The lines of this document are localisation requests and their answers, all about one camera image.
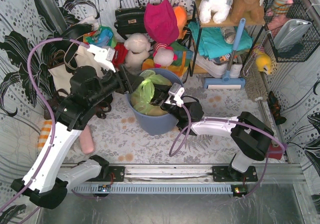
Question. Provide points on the wooden shelf rack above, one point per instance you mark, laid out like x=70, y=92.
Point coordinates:
x=195, y=69

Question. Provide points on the black hat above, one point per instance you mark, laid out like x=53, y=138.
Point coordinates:
x=74, y=32

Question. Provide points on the cream canvas tote bag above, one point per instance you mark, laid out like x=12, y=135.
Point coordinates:
x=58, y=68

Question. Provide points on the teal folded cloth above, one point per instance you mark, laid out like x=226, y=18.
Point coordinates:
x=213, y=45

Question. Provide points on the white husky plush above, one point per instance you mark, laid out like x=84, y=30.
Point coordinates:
x=215, y=10

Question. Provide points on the white pink plush doll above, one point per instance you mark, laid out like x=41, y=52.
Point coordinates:
x=163, y=55

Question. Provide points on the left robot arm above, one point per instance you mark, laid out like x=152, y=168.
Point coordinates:
x=44, y=184

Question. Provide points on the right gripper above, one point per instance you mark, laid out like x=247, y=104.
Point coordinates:
x=161, y=97

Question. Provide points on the rainbow striped bag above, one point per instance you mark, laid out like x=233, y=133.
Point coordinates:
x=178, y=67

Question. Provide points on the orange checkered cloth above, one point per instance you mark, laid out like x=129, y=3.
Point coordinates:
x=44, y=134

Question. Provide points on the pink cylinder toy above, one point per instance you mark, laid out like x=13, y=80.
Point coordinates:
x=86, y=141

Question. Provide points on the blue floor mop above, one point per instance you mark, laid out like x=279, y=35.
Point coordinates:
x=226, y=82

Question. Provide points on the cream fluffy plush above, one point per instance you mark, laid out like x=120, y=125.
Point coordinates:
x=137, y=46

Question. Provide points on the colourful printed bag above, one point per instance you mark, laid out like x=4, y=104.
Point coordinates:
x=102, y=37

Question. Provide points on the blue trash bin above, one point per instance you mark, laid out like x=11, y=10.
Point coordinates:
x=157, y=125

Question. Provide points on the brown patterned bag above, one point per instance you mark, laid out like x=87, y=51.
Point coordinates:
x=58, y=96

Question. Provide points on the yellow plush toy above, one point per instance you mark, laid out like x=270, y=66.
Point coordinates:
x=262, y=60

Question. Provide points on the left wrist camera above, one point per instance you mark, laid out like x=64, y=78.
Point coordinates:
x=103, y=56

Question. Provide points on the white sneakers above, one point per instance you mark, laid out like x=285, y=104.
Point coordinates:
x=217, y=70

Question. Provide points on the black leather handbag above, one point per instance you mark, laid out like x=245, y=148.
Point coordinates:
x=130, y=20

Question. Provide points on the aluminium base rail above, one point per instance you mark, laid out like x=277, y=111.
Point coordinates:
x=203, y=174

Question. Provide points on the silver foil pouch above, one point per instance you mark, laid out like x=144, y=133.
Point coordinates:
x=291, y=32

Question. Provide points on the green trash bag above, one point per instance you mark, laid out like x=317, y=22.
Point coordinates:
x=142, y=96

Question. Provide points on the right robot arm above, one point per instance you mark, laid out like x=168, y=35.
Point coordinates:
x=251, y=135

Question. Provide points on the black wire basket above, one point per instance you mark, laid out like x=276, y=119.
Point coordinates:
x=275, y=18

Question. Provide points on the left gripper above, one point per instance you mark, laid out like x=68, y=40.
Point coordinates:
x=124, y=79

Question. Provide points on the red cloth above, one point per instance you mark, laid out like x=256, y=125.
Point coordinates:
x=120, y=55

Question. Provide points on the brown teddy bear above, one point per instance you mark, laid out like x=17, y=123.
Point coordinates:
x=253, y=7

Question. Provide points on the magenta cloth bag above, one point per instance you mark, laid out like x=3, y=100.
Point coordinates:
x=161, y=23

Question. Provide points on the purple orange toy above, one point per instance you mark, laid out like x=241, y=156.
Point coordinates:
x=275, y=152

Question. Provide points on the orange plush toy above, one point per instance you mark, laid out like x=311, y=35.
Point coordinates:
x=181, y=18

